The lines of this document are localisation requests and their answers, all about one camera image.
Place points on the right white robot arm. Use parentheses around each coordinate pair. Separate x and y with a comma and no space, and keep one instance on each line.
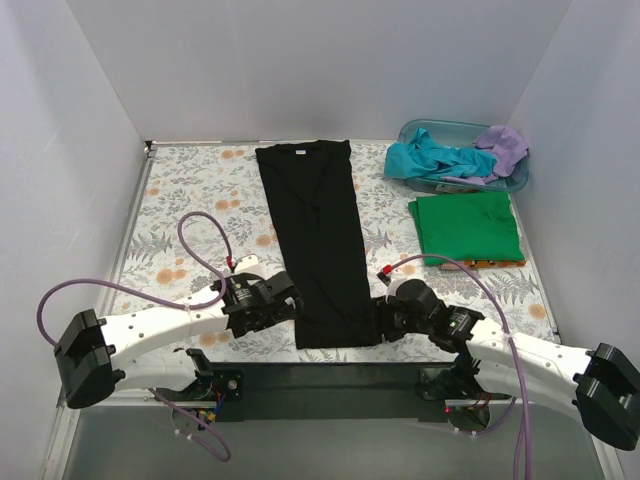
(597,387)

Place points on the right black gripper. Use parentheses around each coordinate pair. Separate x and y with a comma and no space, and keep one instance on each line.
(388,320)

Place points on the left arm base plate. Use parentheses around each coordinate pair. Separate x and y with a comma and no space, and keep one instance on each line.
(217,385)

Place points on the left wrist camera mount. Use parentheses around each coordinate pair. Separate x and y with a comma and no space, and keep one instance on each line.
(249,264)

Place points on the lavender t shirt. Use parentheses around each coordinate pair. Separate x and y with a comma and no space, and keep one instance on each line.
(508,148)

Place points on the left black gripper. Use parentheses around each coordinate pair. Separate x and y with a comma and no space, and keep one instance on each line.
(286,297)

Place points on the teal plastic basket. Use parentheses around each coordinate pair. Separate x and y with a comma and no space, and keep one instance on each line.
(460,135)

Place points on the orange patterned folded cloth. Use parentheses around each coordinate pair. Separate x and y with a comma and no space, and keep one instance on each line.
(483,264)

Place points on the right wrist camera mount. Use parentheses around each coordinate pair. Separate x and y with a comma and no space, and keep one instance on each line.
(392,277)

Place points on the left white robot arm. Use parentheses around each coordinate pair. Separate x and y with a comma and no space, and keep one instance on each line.
(97,356)

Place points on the black t shirt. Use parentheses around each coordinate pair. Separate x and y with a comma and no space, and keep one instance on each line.
(312,202)

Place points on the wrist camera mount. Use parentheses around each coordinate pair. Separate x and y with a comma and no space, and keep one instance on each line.
(249,264)
(392,277)

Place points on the folded green t shirt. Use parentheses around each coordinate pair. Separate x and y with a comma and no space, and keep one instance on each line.
(466,227)

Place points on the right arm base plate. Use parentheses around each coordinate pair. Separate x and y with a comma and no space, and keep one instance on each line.
(449,384)

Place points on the aluminium front rail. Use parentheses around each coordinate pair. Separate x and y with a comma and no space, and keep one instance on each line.
(549,382)

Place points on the teal t shirt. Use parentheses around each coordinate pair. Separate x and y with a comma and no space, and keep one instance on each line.
(424,158)

